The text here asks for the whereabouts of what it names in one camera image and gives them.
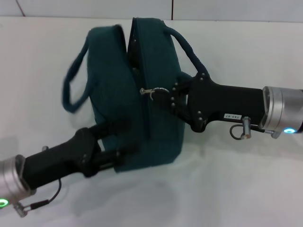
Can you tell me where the left arm cable with plug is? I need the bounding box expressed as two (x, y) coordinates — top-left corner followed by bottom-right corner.
(13, 146), (63, 217)

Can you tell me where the dark teal fabric lunch bag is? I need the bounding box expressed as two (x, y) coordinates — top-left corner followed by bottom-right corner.
(62, 17), (210, 175)

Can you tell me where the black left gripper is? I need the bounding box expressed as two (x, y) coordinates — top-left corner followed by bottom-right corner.
(21, 117), (141, 190)

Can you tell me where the right arm cable with plug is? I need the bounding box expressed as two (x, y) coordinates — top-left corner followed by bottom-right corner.
(230, 115), (273, 140)

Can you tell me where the arm cable with plug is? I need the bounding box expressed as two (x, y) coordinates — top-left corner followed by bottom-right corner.
(230, 115), (273, 140)
(13, 146), (63, 217)

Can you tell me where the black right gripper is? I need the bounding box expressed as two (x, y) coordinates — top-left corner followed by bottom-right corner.
(151, 72), (271, 133)

